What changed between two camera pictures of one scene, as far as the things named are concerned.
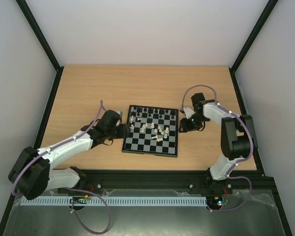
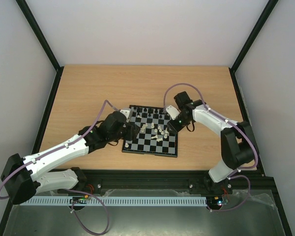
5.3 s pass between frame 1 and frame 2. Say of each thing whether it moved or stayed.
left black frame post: stayed
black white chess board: stayed
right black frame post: stayed
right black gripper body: moved
